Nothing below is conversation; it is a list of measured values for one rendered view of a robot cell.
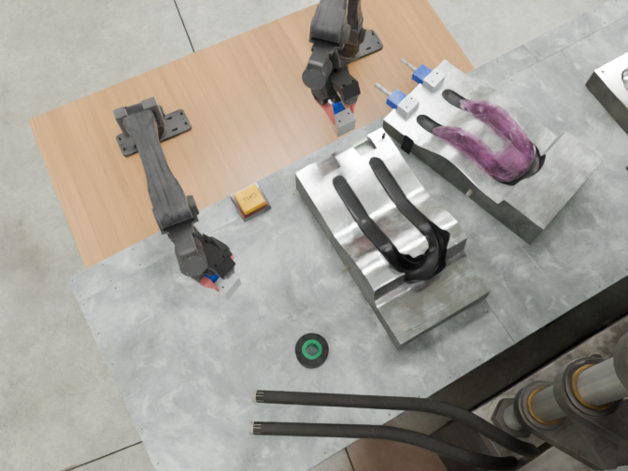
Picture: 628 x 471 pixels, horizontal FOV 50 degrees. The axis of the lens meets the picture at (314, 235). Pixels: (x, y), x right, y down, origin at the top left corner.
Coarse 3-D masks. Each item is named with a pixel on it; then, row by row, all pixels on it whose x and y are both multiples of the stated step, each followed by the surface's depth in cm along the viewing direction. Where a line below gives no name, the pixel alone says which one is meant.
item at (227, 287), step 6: (216, 276) 154; (234, 276) 152; (216, 282) 152; (222, 282) 152; (228, 282) 152; (234, 282) 152; (240, 282) 156; (222, 288) 151; (228, 288) 151; (234, 288) 154; (222, 294) 154; (228, 294) 154
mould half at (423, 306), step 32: (352, 160) 170; (384, 160) 170; (320, 192) 167; (384, 192) 167; (416, 192) 167; (320, 224) 172; (352, 224) 164; (384, 224) 163; (448, 224) 159; (352, 256) 158; (416, 256) 156; (448, 256) 161; (384, 288) 156; (416, 288) 161; (448, 288) 161; (480, 288) 161; (384, 320) 158; (416, 320) 158; (448, 320) 164
